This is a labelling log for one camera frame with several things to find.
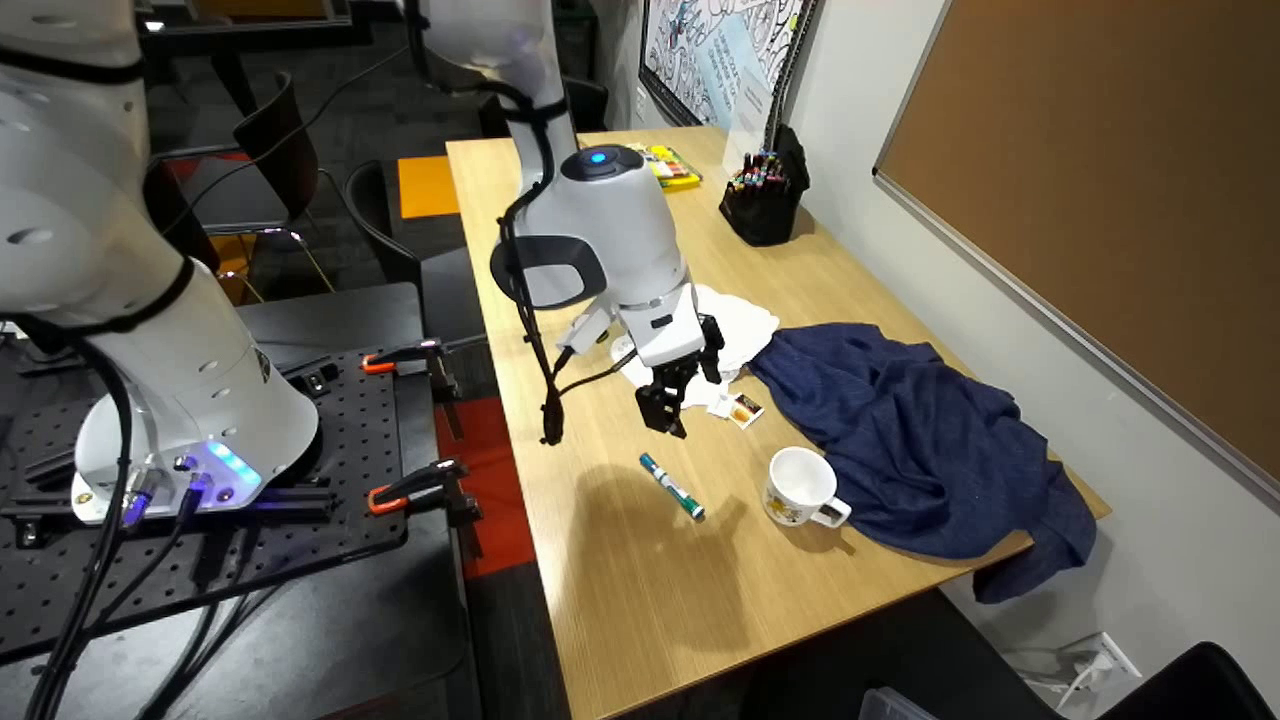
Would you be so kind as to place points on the dark blue cloth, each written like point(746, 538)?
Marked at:
point(920, 443)

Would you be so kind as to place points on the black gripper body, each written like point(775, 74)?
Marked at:
point(672, 374)

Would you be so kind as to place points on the black pen holder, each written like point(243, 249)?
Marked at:
point(766, 194)

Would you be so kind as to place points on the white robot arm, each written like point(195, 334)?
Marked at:
point(615, 224)

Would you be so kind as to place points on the framed wall poster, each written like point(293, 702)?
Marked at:
point(720, 52)

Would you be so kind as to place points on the brown cork board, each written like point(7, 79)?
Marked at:
point(1121, 185)

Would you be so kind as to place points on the black seat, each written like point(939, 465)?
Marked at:
point(1194, 686)

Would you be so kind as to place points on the white sachet packet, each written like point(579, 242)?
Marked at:
point(720, 403)

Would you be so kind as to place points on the black office chair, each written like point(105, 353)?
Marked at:
point(383, 223)
point(280, 141)

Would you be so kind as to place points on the orange black clamp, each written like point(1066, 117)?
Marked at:
point(420, 490)
point(392, 360)

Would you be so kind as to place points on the white ceramic cup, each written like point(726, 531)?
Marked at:
point(802, 487)

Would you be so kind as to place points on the green marker pen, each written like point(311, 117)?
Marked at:
point(669, 487)

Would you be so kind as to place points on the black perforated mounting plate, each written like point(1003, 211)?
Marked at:
point(266, 533)

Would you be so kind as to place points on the white cloth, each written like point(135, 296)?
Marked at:
point(746, 327)

